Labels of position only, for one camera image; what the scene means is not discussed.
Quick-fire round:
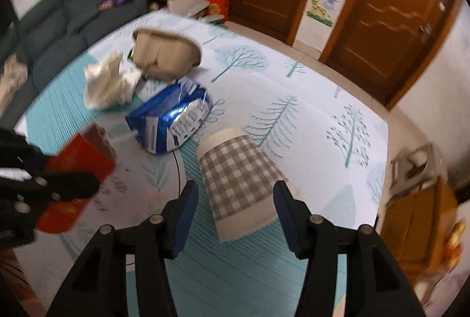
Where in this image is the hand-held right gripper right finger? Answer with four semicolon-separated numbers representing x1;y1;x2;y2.
273;181;427;317

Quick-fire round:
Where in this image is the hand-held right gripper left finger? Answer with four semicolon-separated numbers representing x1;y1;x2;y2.
46;181;199;317

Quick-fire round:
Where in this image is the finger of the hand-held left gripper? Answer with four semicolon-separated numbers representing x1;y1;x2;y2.
0;128;50;171
16;172;101;226

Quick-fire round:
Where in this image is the red carton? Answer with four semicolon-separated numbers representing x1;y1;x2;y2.
35;134;117;234

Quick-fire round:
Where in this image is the grey checked paper cup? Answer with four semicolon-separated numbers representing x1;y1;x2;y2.
196;126;300;242

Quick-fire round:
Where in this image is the beige cloth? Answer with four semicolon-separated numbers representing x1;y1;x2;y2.
0;56;28;101

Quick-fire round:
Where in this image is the blue white foil packet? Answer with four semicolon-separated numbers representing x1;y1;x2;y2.
125;78;213;156

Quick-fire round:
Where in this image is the crumpled white paper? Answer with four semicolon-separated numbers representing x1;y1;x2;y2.
84;51;143;109

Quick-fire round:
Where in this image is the wooden sideboard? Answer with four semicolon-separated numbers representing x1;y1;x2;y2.
376;176;459;274

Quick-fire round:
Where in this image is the dark green sofa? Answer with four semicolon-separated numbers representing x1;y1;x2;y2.
0;0;149;119

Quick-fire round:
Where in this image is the grey plastic stool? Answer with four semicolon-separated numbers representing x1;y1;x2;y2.
389;143;437;198

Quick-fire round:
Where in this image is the tree print tablecloth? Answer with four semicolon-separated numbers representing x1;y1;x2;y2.
15;11;390;317

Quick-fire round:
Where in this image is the brown crumpled paper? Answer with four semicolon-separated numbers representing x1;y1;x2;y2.
132;28;204;80

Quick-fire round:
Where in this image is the small red box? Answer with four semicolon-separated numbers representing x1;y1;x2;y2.
206;0;229;16

